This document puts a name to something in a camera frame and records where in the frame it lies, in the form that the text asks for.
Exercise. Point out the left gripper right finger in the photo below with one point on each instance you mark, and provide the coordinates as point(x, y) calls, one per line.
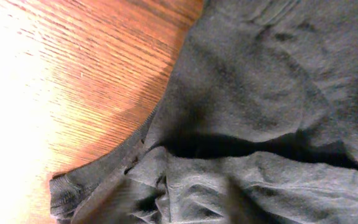
point(240, 207)

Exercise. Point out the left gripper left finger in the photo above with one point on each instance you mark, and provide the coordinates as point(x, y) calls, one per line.
point(114, 207)

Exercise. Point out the dark green t-shirt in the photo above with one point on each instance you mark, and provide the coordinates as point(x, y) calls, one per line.
point(265, 92)

